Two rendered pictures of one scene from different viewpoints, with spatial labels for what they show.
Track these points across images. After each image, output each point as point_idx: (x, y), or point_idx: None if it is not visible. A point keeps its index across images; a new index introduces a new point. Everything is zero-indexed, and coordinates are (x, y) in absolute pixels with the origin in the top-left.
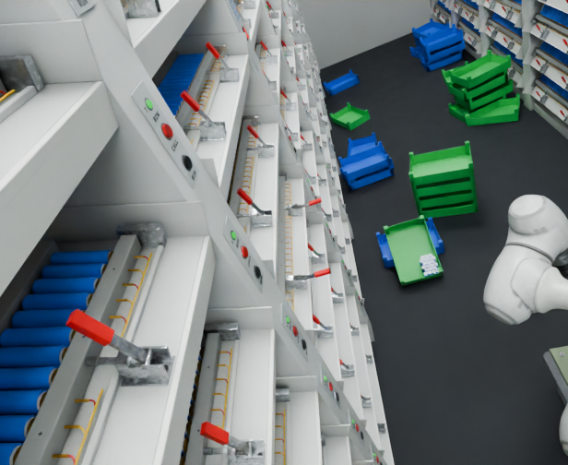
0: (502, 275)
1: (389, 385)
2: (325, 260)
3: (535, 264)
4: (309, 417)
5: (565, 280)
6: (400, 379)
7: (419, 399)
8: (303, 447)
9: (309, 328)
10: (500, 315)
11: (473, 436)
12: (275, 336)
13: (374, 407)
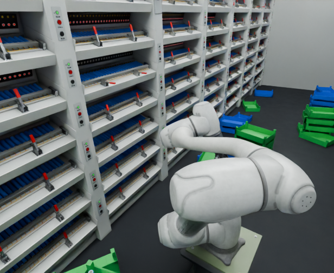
0: (172, 123)
1: (149, 196)
2: (141, 106)
3: (184, 123)
4: (55, 102)
5: (187, 134)
6: (155, 198)
7: (153, 208)
8: (43, 103)
9: (83, 84)
10: (159, 136)
11: (156, 232)
12: (56, 59)
13: (129, 190)
